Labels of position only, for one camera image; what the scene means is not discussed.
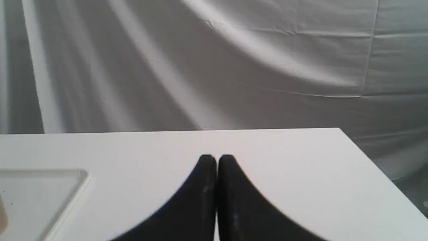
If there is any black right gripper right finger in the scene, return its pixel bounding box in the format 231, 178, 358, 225
217, 155, 322, 241

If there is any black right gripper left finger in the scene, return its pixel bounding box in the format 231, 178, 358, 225
115, 155, 217, 241

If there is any white rectangular plastic tray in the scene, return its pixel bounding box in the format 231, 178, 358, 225
0, 168, 90, 241

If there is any grey fabric backdrop curtain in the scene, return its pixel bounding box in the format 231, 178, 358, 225
1, 0, 428, 180

